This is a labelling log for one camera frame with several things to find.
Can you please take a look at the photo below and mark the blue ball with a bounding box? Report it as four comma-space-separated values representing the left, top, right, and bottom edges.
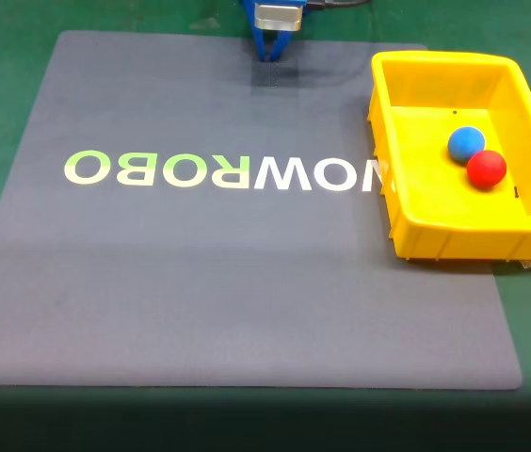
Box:
447, 125, 487, 165

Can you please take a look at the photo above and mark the yellow plastic bin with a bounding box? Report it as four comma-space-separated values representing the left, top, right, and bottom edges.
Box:
367, 50, 531, 263

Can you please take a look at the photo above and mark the red ball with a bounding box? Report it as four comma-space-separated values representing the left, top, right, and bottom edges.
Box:
466, 150, 507, 190

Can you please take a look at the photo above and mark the grey mat with lettering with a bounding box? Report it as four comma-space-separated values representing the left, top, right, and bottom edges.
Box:
0, 30, 524, 392

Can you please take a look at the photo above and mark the silver camera box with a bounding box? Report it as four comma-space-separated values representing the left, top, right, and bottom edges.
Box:
252, 2, 305, 33

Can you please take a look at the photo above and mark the black cable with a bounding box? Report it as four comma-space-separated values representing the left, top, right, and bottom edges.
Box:
304, 0, 374, 11

